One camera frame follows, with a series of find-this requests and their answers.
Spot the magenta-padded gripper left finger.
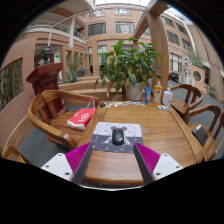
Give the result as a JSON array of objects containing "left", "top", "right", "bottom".
[{"left": 40, "top": 142, "right": 95, "bottom": 186}]

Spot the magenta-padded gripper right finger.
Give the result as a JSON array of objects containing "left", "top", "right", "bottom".
[{"left": 132, "top": 142, "right": 184, "bottom": 186}]

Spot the black computer mouse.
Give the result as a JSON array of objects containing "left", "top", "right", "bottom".
[{"left": 110, "top": 126, "right": 125, "bottom": 146}]

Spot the grey cartoon-print mouse pad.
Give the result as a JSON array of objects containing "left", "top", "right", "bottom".
[{"left": 89, "top": 121, "right": 145, "bottom": 155}]

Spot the wooden armchair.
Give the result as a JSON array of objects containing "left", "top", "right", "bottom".
[
  {"left": 182, "top": 103, "right": 224, "bottom": 163},
  {"left": 27, "top": 89, "right": 101, "bottom": 151},
  {"left": 1, "top": 144, "right": 33, "bottom": 166},
  {"left": 105, "top": 81, "right": 128, "bottom": 102},
  {"left": 169, "top": 83, "right": 204, "bottom": 118}
]

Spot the black notebook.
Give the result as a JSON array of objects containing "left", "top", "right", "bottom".
[{"left": 191, "top": 123, "right": 210, "bottom": 147}]

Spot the red shopping bag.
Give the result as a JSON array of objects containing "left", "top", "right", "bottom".
[{"left": 66, "top": 96, "right": 98, "bottom": 131}]

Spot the white pump bottle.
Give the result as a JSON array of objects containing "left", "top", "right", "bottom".
[{"left": 161, "top": 83, "right": 174, "bottom": 108}]

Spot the yellow dish soap bottle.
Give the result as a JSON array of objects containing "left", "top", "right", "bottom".
[{"left": 152, "top": 79, "right": 164, "bottom": 106}]

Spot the blue squeeze tube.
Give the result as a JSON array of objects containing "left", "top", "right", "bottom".
[{"left": 144, "top": 85, "right": 153, "bottom": 106}]

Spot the yellow flowering potted plant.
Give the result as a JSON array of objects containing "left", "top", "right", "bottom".
[{"left": 207, "top": 83, "right": 218, "bottom": 98}]

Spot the dark red wooden lectern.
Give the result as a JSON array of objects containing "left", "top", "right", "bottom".
[{"left": 25, "top": 62, "right": 70, "bottom": 116}]

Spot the dark parked car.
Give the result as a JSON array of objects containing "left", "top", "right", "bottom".
[{"left": 169, "top": 71, "right": 180, "bottom": 83}]

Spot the spiky green agave plant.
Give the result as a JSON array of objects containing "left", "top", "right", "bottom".
[{"left": 61, "top": 67, "right": 81, "bottom": 85}]

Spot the large potted green plant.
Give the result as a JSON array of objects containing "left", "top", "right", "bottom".
[{"left": 94, "top": 37, "right": 164, "bottom": 102}]

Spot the dark bust statue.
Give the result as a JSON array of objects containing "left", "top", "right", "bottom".
[{"left": 37, "top": 45, "right": 54, "bottom": 67}]

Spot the wooden pillar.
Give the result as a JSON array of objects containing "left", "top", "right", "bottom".
[{"left": 133, "top": 1, "right": 171, "bottom": 91}]

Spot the white statue on pedestal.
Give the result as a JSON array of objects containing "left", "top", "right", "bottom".
[{"left": 178, "top": 55, "right": 196, "bottom": 86}]

